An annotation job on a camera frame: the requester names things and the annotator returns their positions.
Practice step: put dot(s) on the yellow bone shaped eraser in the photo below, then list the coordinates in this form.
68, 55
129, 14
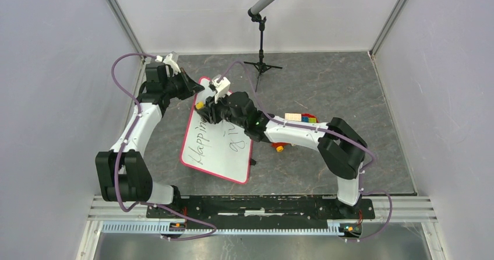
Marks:
199, 105

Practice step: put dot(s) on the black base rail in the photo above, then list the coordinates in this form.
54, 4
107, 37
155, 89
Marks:
267, 212

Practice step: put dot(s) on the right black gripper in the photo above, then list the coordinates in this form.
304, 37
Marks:
209, 112

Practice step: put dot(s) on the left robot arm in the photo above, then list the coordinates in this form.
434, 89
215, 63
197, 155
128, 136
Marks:
122, 172

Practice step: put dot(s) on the pink framed whiteboard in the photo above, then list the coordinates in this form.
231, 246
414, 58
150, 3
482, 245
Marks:
222, 150

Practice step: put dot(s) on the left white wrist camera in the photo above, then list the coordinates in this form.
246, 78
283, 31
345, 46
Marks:
170, 60

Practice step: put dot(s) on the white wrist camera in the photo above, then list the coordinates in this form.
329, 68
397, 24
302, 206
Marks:
170, 60
220, 86

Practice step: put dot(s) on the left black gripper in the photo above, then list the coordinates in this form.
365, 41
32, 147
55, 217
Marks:
191, 87

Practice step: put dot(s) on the red plate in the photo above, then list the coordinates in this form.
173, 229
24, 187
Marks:
309, 115

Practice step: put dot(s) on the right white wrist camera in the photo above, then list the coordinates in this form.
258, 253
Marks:
220, 86

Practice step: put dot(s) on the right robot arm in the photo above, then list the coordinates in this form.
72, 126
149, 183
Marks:
339, 145

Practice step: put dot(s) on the black microphone tripod stand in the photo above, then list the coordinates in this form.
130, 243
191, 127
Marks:
260, 65

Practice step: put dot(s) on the red toy car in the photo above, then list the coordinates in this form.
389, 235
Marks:
280, 146

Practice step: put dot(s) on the cream toy brick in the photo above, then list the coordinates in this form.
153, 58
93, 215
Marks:
293, 117

